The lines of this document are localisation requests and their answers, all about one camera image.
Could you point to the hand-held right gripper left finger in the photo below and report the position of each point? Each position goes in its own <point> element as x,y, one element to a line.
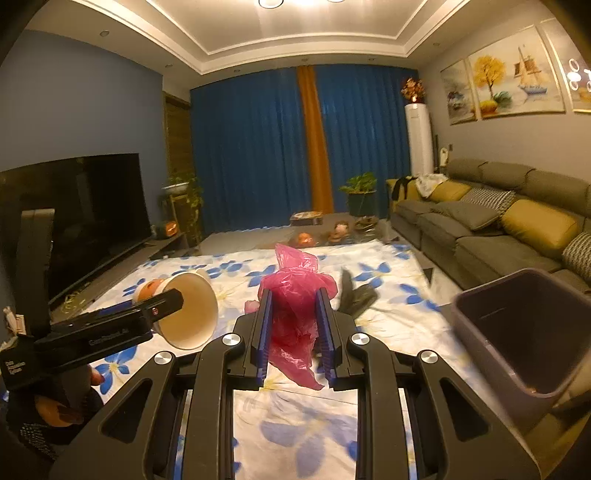
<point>264,332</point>

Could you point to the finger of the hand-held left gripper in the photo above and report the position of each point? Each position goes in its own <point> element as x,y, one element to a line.
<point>164,302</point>

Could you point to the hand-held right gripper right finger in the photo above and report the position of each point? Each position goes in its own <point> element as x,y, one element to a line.
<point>323,332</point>

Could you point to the white orange paper cup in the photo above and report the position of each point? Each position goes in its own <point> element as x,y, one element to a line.
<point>189,314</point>

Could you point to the pink plastic bag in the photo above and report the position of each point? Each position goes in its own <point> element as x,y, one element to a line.
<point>291,300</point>

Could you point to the grey plastic trash bin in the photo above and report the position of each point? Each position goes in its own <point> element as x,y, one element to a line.
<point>508,369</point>

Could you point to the person's left hand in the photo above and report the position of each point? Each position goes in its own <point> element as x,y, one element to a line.
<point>74,392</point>

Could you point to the black crumpled wrapper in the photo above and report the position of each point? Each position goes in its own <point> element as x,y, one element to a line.
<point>358,300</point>

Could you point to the grey television stand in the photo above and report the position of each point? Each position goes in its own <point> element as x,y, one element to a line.
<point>157,249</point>

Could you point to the small orange green device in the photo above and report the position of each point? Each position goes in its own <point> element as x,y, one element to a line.
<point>166,229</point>

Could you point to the blue floral tablecloth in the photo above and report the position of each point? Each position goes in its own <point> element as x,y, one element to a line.
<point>406,332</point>

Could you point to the dark glass coffee table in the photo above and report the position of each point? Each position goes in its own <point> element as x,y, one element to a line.
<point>249,239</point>

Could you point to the round orange ornament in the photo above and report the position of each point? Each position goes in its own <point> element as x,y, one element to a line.
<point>305,239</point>

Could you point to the small doll figure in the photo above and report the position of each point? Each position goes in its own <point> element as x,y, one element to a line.
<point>339,231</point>

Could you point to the black flat television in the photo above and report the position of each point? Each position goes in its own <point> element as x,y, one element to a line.
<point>92,221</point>

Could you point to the trailing plant in white pot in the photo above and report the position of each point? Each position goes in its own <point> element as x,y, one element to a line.
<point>184,189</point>

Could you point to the flat printed box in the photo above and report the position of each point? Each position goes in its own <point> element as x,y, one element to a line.
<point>305,217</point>

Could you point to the dark round dish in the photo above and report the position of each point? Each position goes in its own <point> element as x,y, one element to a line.
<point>367,222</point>

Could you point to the green potted floor plant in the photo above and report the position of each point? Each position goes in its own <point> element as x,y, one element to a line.
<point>360,194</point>

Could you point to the black garment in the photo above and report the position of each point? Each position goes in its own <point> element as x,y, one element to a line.
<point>402,187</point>

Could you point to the wooden window blind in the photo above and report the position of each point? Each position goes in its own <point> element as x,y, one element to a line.
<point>178,134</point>

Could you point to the blue curtain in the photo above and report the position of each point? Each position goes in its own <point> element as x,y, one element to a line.
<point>249,152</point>
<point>369,138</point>

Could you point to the orange curtain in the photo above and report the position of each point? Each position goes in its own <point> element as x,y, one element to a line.
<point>318,152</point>

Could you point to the grey sectional sofa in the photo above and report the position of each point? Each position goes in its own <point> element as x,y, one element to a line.
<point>485,249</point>

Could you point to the grey sofa cushion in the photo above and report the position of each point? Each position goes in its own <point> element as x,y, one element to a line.
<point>466,214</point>

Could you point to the small yellow cushion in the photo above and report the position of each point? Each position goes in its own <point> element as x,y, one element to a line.
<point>450,190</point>

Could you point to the black white patterned cushion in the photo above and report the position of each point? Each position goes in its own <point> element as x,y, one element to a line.
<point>579,256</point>
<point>491,199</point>

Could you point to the white standing air conditioner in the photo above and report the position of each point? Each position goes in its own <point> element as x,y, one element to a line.
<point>419,138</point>

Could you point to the large yellow cushion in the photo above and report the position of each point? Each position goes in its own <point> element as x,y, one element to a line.
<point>540,221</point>

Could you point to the red gold flower decoration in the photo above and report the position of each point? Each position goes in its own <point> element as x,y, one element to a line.
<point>413,90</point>

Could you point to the grey seascape painting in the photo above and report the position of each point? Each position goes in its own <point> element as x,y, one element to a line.
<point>458,94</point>

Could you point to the round ceiling light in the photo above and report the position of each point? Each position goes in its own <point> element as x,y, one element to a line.
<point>270,2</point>

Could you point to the yellow tree sailboat painting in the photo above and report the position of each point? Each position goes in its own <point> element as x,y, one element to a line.
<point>512,76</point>

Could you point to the gold framed edge painting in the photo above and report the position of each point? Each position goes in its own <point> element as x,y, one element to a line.
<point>579,69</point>

